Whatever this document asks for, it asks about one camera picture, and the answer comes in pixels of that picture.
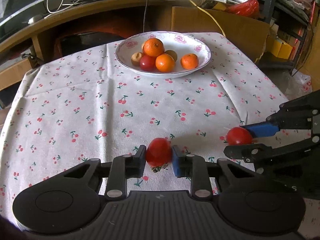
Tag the black metal rack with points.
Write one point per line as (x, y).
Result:
(271, 0)

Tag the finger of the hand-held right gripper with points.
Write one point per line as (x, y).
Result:
(262, 129)
(245, 152)

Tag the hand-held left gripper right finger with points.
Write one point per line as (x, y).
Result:
(175, 160)

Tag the white floral plate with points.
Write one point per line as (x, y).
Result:
(190, 45)

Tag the yellow box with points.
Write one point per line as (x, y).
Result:
(281, 48)

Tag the orange mandarin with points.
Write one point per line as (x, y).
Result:
(189, 61)
(165, 63)
(153, 47)

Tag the red plastic bag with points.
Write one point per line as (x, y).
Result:
(245, 7)

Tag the red tomato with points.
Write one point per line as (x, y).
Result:
(238, 136)
(147, 63)
(159, 152)

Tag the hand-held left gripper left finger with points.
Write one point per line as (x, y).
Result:
(140, 160)

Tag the large cardboard box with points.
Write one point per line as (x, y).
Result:
(237, 25)

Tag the wooden desk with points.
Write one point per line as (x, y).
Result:
(75, 10)

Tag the white cherry print tablecloth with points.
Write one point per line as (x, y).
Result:
(75, 105)

